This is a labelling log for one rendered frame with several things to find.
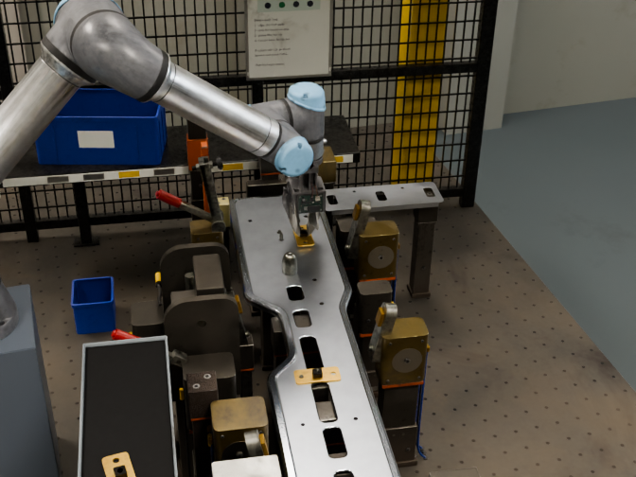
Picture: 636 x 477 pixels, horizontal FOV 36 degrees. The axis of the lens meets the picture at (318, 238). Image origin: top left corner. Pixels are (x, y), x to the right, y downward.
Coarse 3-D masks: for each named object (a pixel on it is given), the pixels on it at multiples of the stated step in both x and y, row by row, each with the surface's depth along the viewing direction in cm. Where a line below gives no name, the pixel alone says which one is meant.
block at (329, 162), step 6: (324, 150) 242; (330, 150) 242; (324, 156) 239; (330, 156) 239; (324, 162) 237; (330, 162) 237; (336, 162) 238; (324, 168) 238; (330, 168) 238; (318, 174) 239; (324, 174) 239; (330, 174) 239; (324, 180) 240; (330, 180) 240; (330, 186) 242; (330, 198) 243; (306, 216) 245; (330, 216) 246; (330, 222) 247; (330, 228) 248
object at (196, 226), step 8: (192, 224) 214; (200, 224) 214; (208, 224) 214; (192, 232) 211; (200, 232) 211; (208, 232) 211; (216, 232) 211; (192, 240) 212; (200, 240) 212; (208, 240) 212; (216, 240) 212
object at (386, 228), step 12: (372, 228) 215; (384, 228) 215; (396, 228) 215; (360, 240) 213; (372, 240) 213; (384, 240) 213; (396, 240) 214; (360, 252) 214; (372, 252) 214; (384, 252) 215; (396, 252) 216; (360, 264) 216; (372, 264) 216; (384, 264) 217; (396, 264) 218; (360, 276) 218; (372, 276) 218; (384, 276) 219; (396, 276) 222
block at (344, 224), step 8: (344, 216) 231; (352, 216) 231; (336, 224) 231; (344, 224) 228; (336, 232) 232; (344, 232) 226; (336, 240) 233; (344, 240) 227; (344, 256) 229; (344, 264) 231; (352, 264) 231; (352, 272) 233; (352, 280) 234; (352, 288) 236; (352, 296) 236; (352, 304) 238; (352, 312) 239; (352, 320) 240
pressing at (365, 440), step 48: (240, 240) 217; (288, 240) 218; (288, 288) 204; (336, 288) 204; (288, 336) 189; (336, 336) 190; (288, 384) 178; (336, 384) 178; (288, 432) 168; (384, 432) 169
